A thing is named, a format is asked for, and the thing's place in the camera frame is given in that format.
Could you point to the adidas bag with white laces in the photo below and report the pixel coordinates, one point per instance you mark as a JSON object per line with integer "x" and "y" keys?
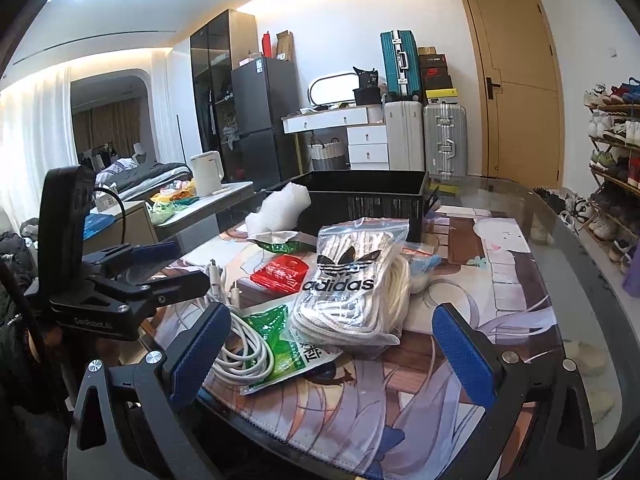
{"x": 356, "y": 296}

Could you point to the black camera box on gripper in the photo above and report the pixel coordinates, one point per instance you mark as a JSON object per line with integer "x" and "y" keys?
{"x": 65, "y": 203}

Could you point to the black bag on desk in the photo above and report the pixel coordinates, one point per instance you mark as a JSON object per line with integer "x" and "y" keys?
{"x": 368, "y": 91}

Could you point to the white electric kettle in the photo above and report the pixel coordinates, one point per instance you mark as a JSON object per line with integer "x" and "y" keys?
{"x": 208, "y": 173}

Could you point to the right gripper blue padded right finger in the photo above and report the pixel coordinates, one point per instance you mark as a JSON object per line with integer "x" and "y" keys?
{"x": 559, "y": 442}

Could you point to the green white granule packet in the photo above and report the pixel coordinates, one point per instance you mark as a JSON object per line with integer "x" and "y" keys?
{"x": 291, "y": 357}

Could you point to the shoe rack with shoes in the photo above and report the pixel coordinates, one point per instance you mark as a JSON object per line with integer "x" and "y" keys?
{"x": 610, "y": 213}

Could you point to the white suitcase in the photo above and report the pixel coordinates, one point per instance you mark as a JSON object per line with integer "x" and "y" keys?
{"x": 405, "y": 135}

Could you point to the teal suitcase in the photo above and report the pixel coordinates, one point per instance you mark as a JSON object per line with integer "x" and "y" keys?
{"x": 402, "y": 69}

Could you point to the silver suitcase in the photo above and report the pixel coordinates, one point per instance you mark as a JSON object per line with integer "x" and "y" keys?
{"x": 446, "y": 141}

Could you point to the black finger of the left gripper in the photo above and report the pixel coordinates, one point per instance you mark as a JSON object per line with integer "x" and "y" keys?
{"x": 171, "y": 290}

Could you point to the grey side table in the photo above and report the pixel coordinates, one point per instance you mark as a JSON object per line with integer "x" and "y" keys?
{"x": 197, "y": 223}

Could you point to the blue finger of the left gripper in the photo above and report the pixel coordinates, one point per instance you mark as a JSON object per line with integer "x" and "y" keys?
{"x": 149, "y": 255}

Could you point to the anime printed desk mat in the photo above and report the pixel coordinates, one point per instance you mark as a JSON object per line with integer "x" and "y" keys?
{"x": 390, "y": 360}

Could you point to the green white torn packet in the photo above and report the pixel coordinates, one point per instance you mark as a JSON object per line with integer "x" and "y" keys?
{"x": 285, "y": 242}

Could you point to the black glass cabinet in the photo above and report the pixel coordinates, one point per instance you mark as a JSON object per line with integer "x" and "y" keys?
{"x": 216, "y": 50}

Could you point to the oval mirror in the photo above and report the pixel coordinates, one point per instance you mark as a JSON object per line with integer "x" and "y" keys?
{"x": 332, "y": 89}

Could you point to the stacked shoe boxes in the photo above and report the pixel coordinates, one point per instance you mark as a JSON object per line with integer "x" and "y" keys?
{"x": 436, "y": 80}

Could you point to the black storage box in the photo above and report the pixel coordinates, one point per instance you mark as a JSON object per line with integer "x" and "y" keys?
{"x": 341, "y": 195}

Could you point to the white foam wrap piece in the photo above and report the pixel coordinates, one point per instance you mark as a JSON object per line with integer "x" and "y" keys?
{"x": 279, "y": 211}

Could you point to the red white plastic bag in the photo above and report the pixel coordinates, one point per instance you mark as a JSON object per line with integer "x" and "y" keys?
{"x": 284, "y": 274}

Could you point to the wooden door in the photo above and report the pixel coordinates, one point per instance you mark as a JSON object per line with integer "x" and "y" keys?
{"x": 521, "y": 96}

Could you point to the white desk with drawers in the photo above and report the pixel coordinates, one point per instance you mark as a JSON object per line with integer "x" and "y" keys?
{"x": 366, "y": 137}

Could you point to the black refrigerator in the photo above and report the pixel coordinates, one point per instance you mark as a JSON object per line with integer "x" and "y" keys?
{"x": 265, "y": 92}

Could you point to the woven laundry basket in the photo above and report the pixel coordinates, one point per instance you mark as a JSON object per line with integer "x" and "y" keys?
{"x": 327, "y": 156}

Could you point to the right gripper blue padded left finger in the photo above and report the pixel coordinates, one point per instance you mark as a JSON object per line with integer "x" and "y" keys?
{"x": 128, "y": 420}

